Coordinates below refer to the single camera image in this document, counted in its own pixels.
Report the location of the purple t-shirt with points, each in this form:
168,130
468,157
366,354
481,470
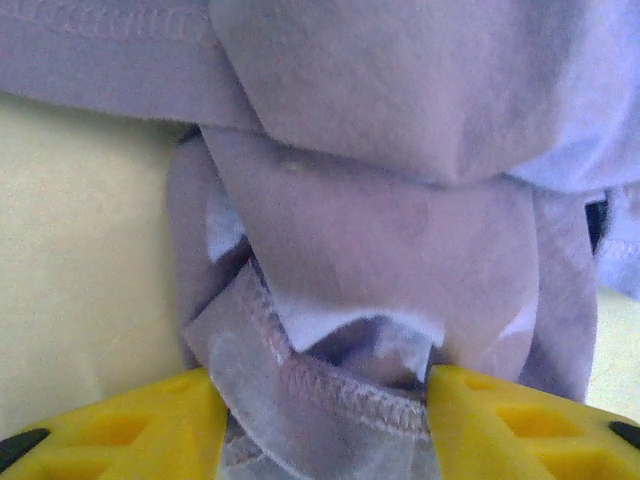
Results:
350,150

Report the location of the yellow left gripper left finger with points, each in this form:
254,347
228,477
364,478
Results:
125,440

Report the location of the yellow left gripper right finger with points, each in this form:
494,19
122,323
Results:
525,440

